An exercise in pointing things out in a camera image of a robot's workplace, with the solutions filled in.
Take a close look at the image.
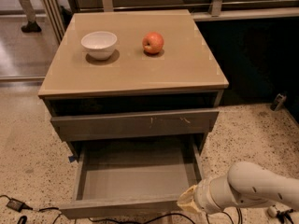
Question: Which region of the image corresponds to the metal railing frame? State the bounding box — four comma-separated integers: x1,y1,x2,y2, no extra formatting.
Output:
41,0,299,37

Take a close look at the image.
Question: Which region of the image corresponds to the grey wooden drawer cabinet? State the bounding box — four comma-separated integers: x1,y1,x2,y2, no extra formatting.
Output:
38,10,228,158

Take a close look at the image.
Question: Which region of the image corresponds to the red apple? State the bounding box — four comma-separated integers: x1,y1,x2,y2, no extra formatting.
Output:
142,32,164,54

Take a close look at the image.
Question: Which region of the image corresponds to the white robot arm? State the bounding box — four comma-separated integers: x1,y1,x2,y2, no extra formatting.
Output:
177,161,299,215

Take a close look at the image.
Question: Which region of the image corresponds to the white ceramic bowl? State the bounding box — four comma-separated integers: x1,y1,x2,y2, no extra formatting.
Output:
81,31,118,60

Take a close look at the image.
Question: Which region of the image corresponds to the small grey floor device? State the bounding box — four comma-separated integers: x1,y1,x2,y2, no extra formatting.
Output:
270,92,287,111

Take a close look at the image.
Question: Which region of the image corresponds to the person leg with shoe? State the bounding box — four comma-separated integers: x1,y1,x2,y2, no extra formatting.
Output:
19,0,42,33

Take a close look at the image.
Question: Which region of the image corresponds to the white power strip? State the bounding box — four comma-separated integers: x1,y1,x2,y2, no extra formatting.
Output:
266,204,295,219

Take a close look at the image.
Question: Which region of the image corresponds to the black power adapter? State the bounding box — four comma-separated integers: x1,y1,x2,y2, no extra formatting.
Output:
7,198,32,212

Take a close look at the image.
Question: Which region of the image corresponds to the grey drawer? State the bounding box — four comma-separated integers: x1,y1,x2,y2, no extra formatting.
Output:
61,134,201,219
50,109,219,142

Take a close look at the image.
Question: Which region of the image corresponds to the grey top drawer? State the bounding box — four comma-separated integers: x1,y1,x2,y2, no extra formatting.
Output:
50,109,219,142

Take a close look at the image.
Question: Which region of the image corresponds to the blue tape piece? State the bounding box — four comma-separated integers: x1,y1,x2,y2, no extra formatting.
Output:
68,156,76,162

